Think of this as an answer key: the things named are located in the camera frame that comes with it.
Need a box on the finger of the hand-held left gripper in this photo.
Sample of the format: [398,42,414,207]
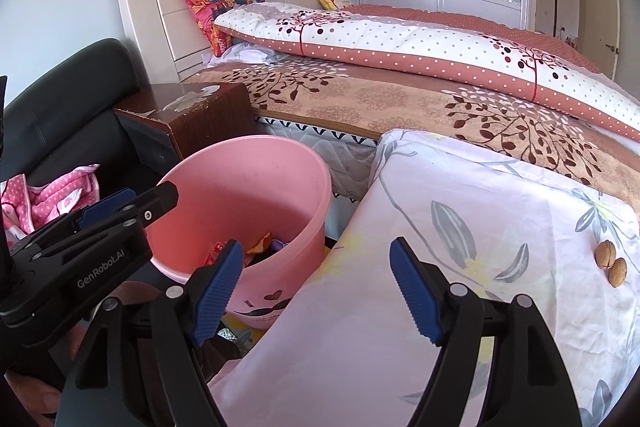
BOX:
[27,188,137,243]
[10,183,179,268]

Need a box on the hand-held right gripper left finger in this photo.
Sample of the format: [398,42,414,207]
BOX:
[55,239,244,427]

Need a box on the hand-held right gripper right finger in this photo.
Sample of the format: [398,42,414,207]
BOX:
[389,237,583,427]

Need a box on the pink plastic bucket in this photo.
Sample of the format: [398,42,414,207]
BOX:
[145,134,332,333]

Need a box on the person's left hand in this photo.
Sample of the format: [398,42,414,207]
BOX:
[4,369,66,425]

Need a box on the pink polka dot cloth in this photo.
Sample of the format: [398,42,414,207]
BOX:
[0,164,101,238]

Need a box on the brown wooden nightstand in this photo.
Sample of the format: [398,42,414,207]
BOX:
[112,82,258,168]

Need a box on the black leather chair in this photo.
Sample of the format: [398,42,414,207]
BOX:
[0,38,166,228]

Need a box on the white quilted mattress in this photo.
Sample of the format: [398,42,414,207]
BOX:
[255,117,381,202]

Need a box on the cream wooden bed headboard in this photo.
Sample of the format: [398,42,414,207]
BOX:
[115,0,358,82]

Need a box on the white garment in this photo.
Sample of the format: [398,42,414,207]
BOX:
[207,44,276,68]

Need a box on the walnut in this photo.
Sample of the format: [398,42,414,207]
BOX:
[608,258,628,288]
[595,240,617,269]

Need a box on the bed with leaf blanket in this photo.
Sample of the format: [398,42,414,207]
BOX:
[182,57,640,208]

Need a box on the white polka dot quilt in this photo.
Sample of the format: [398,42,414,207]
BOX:
[214,2,640,142]

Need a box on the salmon dotted bedsheet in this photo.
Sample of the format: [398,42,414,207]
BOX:
[345,4,603,72]

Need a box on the cream door with handle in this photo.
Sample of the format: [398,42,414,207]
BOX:
[580,0,621,80]

